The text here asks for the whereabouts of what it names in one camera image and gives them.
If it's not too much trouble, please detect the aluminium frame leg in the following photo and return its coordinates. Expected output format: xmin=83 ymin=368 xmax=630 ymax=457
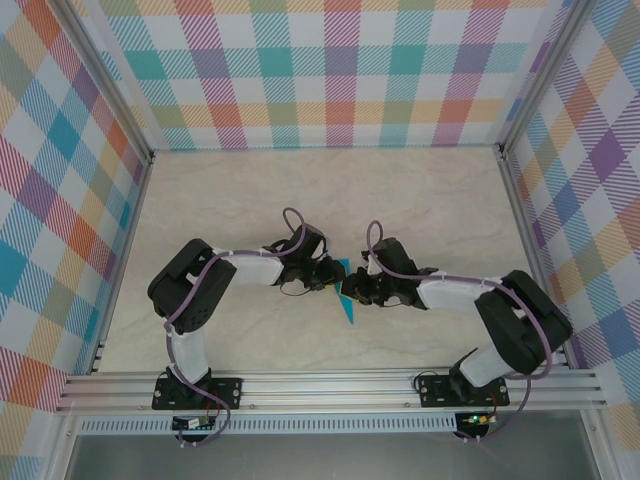
xmin=582 ymin=409 xmax=617 ymax=480
xmin=47 ymin=413 xmax=84 ymax=480

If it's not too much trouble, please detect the grey metal panel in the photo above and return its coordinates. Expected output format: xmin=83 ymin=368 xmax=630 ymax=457
xmin=64 ymin=432 xmax=601 ymax=480

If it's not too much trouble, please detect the thin black base wire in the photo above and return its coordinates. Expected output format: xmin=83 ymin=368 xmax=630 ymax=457
xmin=413 ymin=367 xmax=456 ymax=394

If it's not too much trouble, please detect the perforated grey cable tray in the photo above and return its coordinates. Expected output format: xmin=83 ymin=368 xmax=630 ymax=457
xmin=78 ymin=412 xmax=459 ymax=435

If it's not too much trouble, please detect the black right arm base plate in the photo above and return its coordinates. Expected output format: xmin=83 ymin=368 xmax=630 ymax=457
xmin=417 ymin=374 xmax=511 ymax=409

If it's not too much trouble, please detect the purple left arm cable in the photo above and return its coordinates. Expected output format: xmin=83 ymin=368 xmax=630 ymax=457
xmin=164 ymin=208 xmax=307 ymax=447

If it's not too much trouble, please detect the aluminium frame post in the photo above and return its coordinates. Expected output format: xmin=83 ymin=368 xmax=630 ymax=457
xmin=497 ymin=0 xmax=596 ymax=159
xmin=52 ymin=0 xmax=155 ymax=164

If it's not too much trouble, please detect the long aluminium mounting rail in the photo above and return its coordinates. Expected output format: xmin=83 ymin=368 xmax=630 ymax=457
xmin=54 ymin=368 xmax=609 ymax=414

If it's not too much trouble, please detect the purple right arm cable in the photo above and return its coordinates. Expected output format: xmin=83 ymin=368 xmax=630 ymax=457
xmin=367 ymin=221 xmax=554 ymax=444

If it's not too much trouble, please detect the aluminium side rail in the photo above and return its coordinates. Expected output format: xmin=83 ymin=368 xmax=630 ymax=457
xmin=87 ymin=152 xmax=156 ymax=376
xmin=494 ymin=144 xmax=574 ymax=371

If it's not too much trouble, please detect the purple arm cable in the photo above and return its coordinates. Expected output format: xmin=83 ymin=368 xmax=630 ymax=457
xmin=164 ymin=208 xmax=307 ymax=447
xmin=367 ymin=221 xmax=554 ymax=444

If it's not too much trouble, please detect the blue paper sheet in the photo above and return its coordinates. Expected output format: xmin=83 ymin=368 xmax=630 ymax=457
xmin=330 ymin=256 xmax=362 ymax=326

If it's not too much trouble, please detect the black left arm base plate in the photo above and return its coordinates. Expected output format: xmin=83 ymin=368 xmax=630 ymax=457
xmin=152 ymin=377 xmax=244 ymax=412

